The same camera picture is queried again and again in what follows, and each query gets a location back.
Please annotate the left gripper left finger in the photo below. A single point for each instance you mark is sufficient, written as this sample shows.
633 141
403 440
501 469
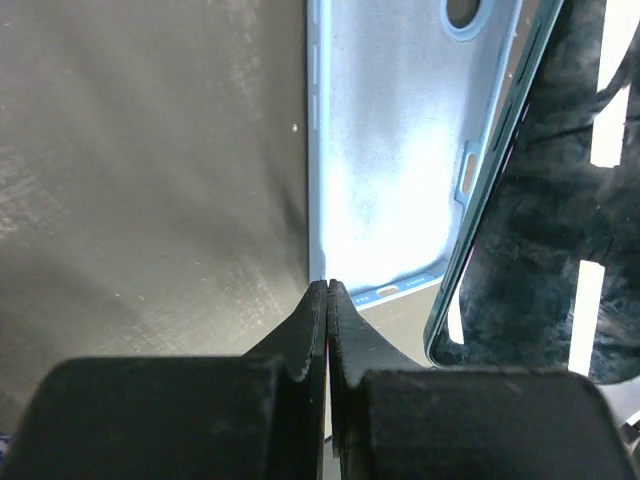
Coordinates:
255 416

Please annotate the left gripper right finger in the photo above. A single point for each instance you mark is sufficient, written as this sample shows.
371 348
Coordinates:
394 419

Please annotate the teal phone face down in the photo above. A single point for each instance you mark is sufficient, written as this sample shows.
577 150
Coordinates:
551 279

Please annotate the light blue phone case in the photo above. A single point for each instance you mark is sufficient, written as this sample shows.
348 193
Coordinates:
401 102

